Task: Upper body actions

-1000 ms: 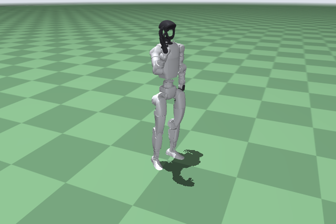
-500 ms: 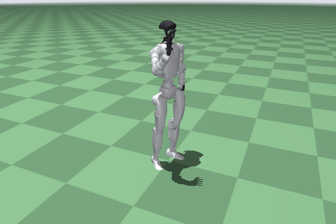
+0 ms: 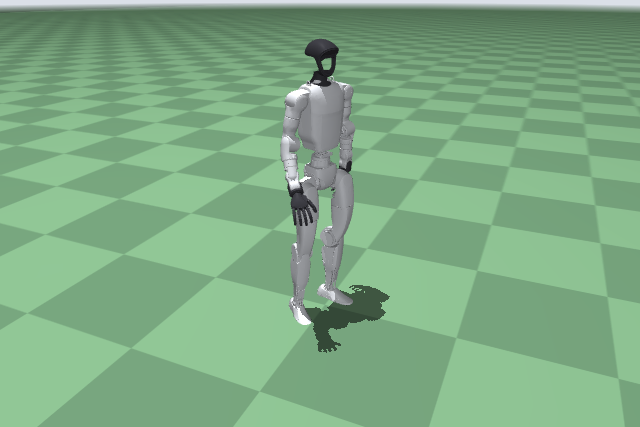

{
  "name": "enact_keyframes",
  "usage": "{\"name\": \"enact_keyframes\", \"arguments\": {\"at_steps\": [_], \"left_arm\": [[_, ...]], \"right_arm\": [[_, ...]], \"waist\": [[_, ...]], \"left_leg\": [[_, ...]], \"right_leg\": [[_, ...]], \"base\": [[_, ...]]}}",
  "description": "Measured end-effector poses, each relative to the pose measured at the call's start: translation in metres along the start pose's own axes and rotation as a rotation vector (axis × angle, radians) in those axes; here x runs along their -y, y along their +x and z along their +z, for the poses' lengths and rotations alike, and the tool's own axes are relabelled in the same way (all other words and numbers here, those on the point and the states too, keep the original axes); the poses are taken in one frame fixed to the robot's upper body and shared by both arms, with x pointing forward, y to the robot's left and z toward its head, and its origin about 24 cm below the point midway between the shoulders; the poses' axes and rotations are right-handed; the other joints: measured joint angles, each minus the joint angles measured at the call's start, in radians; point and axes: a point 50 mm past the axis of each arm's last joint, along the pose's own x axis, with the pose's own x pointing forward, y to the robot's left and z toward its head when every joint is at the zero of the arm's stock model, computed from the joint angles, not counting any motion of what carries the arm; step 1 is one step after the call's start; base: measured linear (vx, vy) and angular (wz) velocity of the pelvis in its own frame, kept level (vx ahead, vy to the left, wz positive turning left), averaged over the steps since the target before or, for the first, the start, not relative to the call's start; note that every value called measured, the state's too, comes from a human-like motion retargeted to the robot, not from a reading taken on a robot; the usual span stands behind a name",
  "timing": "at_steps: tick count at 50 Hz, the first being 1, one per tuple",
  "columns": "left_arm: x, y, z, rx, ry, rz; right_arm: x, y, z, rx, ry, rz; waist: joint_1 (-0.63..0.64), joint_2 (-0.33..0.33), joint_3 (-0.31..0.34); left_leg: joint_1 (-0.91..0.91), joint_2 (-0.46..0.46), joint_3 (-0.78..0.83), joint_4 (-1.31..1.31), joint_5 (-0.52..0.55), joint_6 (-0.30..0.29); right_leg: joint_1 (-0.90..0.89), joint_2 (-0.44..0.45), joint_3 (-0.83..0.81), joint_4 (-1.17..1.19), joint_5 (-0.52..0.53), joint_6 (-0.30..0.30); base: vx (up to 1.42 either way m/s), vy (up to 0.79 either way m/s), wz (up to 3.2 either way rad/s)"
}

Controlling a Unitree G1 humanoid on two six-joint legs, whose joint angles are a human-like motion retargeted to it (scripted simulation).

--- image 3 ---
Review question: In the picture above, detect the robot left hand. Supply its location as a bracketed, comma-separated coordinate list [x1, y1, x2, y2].
[331, 161, 352, 193]

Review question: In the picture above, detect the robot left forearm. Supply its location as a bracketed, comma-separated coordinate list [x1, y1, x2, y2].
[339, 133, 354, 169]

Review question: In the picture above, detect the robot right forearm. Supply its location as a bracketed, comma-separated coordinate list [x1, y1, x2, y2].
[280, 137, 300, 191]

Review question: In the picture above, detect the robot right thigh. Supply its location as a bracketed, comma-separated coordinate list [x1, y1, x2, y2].
[291, 176, 319, 260]

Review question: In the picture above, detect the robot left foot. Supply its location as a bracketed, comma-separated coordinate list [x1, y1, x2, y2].
[317, 284, 353, 305]

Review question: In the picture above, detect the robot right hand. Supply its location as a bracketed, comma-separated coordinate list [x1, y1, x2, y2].
[287, 182, 317, 226]

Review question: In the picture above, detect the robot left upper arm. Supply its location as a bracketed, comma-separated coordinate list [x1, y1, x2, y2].
[339, 82, 355, 137]

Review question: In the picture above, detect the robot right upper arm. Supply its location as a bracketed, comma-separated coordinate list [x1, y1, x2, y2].
[281, 89, 310, 152]

